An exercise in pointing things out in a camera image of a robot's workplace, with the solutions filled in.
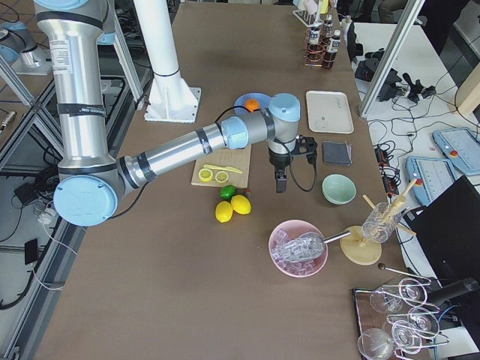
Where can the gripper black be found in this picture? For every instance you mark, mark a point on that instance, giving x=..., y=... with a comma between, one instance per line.
x=279, y=162

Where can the orange mandarin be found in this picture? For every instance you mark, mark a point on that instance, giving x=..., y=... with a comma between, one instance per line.
x=252, y=104

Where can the blue plate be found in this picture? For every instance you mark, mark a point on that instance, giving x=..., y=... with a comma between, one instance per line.
x=239, y=104

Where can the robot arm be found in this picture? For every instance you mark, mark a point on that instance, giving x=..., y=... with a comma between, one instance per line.
x=91, y=181

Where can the yellow lemon near strawberry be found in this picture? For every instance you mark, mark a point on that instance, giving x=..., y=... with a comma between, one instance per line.
x=241, y=204

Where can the wooden cutting board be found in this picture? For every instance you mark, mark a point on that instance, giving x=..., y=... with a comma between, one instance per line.
x=238, y=158

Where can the yellow plastic knife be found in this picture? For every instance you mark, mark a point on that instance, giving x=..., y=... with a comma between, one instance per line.
x=231, y=169

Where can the pink bowl with ice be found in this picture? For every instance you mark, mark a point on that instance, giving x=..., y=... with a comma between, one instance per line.
x=286, y=232

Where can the green lime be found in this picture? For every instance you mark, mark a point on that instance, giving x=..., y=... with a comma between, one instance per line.
x=227, y=192

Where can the mint green bowl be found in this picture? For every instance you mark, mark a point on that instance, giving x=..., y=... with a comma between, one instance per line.
x=338, y=189

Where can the lemon half upper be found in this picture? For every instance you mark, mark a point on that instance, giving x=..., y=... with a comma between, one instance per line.
x=221, y=177

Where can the lemon half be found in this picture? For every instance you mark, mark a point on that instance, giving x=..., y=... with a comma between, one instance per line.
x=206, y=175
x=221, y=177

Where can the yellow lemon outer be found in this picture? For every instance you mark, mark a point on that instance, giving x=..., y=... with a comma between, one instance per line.
x=223, y=212

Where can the grey folded cloth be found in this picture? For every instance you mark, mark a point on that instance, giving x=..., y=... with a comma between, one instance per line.
x=337, y=153

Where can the metal ice scoop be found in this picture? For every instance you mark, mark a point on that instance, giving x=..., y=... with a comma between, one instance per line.
x=309, y=246

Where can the lemon half lower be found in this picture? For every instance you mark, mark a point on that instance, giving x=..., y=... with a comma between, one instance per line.
x=206, y=175

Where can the cream rabbit tray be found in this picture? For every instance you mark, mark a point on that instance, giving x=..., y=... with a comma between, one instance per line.
x=329, y=112

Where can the wooden stand round base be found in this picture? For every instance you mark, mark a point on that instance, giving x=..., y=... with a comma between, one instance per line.
x=365, y=252

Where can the glass cup on stand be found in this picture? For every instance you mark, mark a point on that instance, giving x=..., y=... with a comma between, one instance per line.
x=377, y=227

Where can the tea bottle front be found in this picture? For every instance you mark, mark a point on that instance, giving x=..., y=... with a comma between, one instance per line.
x=331, y=50

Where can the tea bottle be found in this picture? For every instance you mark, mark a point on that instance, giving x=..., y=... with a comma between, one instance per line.
x=331, y=50
x=327, y=26
x=313, y=44

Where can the tea bottle right back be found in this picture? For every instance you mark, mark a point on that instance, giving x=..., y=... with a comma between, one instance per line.
x=313, y=44

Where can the tea bottle left back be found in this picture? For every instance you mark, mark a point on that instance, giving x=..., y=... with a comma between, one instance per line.
x=327, y=26

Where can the black monitor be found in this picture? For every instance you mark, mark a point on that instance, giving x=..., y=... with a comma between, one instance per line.
x=448, y=231

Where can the wine glass rack tray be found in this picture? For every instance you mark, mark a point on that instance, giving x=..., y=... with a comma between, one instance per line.
x=410, y=321

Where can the teach pendant blue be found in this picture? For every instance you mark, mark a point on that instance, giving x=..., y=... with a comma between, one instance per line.
x=461, y=147

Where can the copper wire bottle rack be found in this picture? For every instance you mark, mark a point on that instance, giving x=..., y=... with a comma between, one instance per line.
x=321, y=45

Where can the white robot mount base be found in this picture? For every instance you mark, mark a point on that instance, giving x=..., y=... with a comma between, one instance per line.
x=170, y=99

